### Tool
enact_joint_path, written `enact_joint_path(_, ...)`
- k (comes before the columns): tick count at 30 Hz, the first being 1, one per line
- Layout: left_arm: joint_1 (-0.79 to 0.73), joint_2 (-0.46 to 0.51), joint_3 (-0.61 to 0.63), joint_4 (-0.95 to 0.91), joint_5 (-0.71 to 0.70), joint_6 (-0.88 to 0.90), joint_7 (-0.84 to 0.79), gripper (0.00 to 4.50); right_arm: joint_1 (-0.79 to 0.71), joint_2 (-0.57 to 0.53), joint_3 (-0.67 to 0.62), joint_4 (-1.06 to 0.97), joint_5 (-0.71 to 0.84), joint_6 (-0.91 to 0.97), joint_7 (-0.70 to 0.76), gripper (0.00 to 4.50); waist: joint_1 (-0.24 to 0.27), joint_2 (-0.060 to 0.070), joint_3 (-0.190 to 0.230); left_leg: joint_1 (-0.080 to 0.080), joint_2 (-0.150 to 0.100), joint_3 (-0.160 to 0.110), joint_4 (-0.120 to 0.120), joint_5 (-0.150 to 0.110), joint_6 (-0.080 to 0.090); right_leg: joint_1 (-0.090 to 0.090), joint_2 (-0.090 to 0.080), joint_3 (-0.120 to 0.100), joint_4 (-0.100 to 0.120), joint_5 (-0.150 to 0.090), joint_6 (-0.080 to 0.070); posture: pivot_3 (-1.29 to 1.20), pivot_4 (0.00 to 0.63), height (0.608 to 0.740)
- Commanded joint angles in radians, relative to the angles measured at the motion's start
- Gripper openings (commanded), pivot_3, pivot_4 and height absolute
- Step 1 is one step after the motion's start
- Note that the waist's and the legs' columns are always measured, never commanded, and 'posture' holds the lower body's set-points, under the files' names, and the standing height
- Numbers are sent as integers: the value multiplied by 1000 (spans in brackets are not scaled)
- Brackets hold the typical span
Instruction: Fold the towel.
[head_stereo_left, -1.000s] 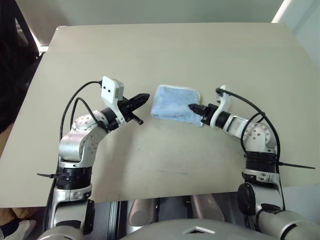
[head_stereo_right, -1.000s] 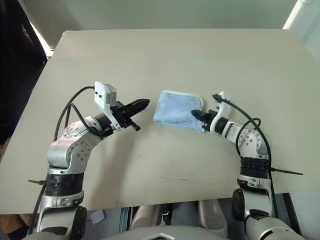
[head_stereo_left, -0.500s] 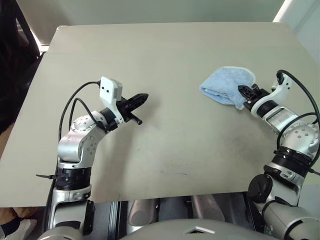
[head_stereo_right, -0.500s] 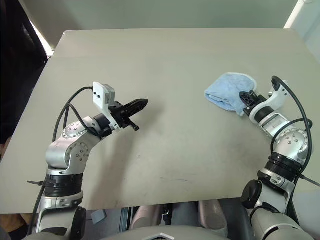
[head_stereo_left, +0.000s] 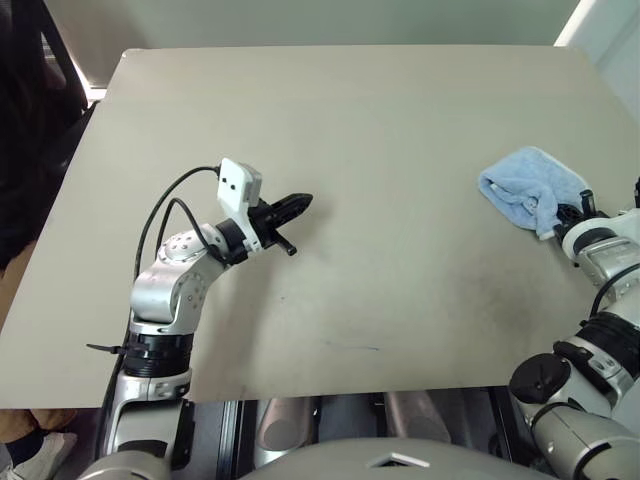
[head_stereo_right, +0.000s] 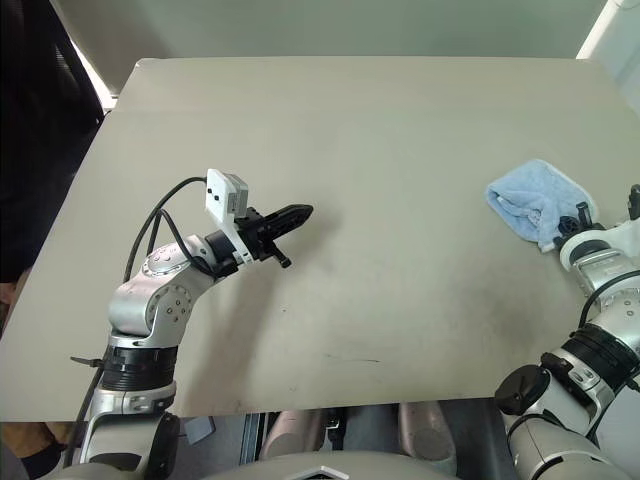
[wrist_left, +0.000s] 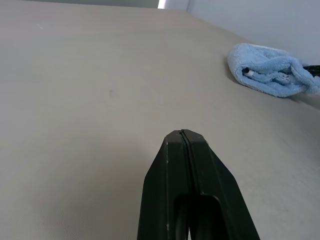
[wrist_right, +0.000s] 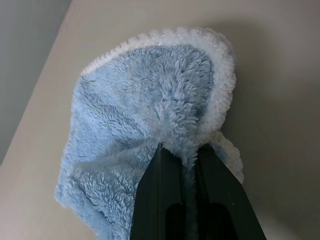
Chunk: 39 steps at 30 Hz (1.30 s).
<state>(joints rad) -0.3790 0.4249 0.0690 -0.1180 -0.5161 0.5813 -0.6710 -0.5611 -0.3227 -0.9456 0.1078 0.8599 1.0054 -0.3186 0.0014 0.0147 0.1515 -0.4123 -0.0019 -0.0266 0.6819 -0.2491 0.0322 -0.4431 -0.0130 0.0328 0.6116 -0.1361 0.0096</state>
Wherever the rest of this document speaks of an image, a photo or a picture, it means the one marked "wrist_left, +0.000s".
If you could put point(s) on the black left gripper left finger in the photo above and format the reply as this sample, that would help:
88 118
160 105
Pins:
162 190

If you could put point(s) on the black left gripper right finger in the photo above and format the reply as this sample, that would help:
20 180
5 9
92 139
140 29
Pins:
220 180

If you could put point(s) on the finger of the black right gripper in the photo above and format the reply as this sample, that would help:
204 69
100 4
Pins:
313 69

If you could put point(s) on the light blue ribbed towel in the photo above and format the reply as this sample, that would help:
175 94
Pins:
265 75

